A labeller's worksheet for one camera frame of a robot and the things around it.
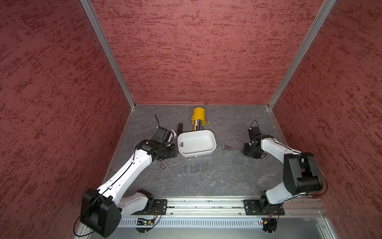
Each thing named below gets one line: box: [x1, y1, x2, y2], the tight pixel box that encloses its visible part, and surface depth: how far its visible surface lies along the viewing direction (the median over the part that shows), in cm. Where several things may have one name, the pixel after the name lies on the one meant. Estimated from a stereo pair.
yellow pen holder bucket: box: [191, 107, 210, 126], surface depth 109 cm
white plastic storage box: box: [177, 129, 217, 158], surface depth 99 cm
